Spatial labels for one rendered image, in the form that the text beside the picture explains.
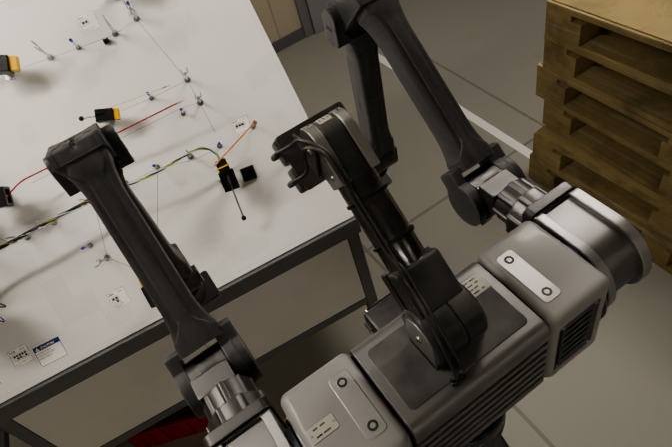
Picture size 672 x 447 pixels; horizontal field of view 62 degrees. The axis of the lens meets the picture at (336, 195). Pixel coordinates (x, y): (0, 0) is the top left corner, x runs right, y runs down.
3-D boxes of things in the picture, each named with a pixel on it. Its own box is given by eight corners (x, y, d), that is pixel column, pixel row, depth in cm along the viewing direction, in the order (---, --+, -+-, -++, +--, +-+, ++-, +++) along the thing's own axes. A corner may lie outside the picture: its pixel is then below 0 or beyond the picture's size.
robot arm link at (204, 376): (203, 410, 70) (240, 384, 71) (175, 351, 76) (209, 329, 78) (228, 436, 76) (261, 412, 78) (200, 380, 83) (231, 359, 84)
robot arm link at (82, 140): (17, 137, 72) (89, 100, 74) (47, 156, 85) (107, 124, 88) (202, 427, 73) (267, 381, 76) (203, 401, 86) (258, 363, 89)
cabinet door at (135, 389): (228, 375, 193) (182, 316, 164) (77, 459, 183) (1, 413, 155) (226, 370, 194) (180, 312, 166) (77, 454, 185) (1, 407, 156)
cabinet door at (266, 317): (366, 298, 202) (345, 231, 173) (229, 376, 192) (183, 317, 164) (363, 293, 203) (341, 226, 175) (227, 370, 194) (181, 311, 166)
